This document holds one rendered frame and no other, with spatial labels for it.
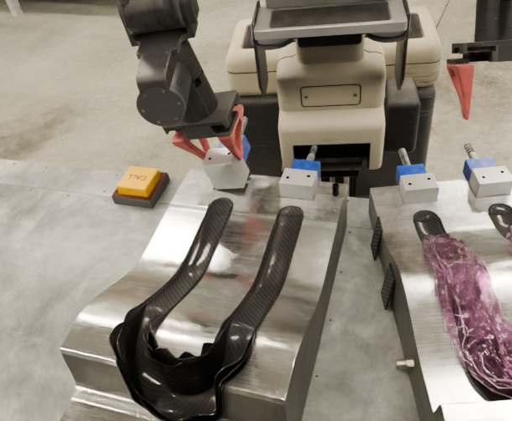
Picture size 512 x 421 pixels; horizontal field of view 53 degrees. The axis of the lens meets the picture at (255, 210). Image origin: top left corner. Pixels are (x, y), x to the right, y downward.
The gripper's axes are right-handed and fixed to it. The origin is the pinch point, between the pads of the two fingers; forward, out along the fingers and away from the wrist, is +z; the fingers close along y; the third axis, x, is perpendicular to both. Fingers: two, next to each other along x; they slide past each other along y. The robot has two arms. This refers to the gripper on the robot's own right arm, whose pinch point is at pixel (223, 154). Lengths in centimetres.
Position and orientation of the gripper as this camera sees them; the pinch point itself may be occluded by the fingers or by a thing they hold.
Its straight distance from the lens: 78.1
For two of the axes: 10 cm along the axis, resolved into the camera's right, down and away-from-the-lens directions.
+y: 9.1, -0.3, -4.0
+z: 3.3, 6.3, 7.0
